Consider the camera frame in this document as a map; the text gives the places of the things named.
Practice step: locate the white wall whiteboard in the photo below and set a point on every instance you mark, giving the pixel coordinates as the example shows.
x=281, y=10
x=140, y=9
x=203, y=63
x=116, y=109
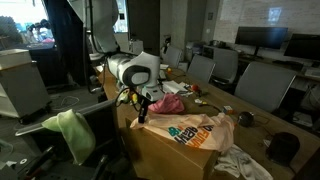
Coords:
x=300, y=16

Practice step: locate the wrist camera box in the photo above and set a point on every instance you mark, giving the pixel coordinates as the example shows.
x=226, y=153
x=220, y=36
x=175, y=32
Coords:
x=153, y=93

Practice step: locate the yellow red ball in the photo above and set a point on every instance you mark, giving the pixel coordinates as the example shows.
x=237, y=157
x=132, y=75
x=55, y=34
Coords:
x=169, y=70

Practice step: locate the white wheeled cabinet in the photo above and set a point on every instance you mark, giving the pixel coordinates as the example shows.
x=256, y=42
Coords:
x=23, y=90

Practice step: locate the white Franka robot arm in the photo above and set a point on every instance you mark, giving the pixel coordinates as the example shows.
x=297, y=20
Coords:
x=113, y=66

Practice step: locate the Rubik's cube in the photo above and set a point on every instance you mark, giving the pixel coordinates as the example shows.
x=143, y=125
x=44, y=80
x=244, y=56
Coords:
x=228, y=110

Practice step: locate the white crumpled cloth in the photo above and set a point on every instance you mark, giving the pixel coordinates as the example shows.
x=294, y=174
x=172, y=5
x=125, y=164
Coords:
x=240, y=163

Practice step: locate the black robot stand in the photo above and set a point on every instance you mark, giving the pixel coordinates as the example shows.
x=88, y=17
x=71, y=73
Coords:
x=50, y=170

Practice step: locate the dark grey high-back chair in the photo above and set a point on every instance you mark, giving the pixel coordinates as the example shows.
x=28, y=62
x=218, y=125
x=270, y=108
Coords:
x=100, y=110

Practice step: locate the pink cloth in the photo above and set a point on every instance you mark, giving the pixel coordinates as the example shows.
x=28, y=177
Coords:
x=168, y=104

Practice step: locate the black curtain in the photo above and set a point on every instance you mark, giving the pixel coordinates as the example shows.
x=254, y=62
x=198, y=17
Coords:
x=60, y=40

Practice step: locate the grey office chair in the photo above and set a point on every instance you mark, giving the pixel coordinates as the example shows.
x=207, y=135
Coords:
x=226, y=65
x=201, y=69
x=173, y=57
x=265, y=86

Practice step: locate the black cylinder container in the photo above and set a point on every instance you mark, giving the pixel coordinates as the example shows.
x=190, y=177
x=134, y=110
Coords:
x=283, y=148

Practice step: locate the black round speaker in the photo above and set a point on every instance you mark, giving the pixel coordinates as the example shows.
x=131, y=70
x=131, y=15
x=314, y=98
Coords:
x=246, y=119

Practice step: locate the peach printed t-shirt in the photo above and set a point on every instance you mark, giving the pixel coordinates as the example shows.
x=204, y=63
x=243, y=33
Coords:
x=206, y=133

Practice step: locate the stack of white papers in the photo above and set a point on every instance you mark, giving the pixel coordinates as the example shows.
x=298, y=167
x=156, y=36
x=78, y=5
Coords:
x=175, y=87

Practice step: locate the pale yellow-green towel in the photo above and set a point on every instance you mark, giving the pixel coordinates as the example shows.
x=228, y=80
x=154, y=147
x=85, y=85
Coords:
x=76, y=136

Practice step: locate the large brown cardboard box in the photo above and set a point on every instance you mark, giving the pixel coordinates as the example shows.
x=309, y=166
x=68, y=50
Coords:
x=160, y=156

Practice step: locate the black keyboard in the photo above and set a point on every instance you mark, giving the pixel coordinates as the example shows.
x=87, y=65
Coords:
x=288, y=64

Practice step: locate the long wooden wall desk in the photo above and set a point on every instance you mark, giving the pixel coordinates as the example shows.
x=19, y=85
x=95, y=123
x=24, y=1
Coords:
x=266, y=61

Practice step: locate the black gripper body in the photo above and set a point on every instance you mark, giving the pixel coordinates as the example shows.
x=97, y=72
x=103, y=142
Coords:
x=142, y=103

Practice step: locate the black computer monitor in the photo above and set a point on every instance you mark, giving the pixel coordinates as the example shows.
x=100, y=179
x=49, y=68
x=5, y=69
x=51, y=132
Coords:
x=261, y=37
x=303, y=46

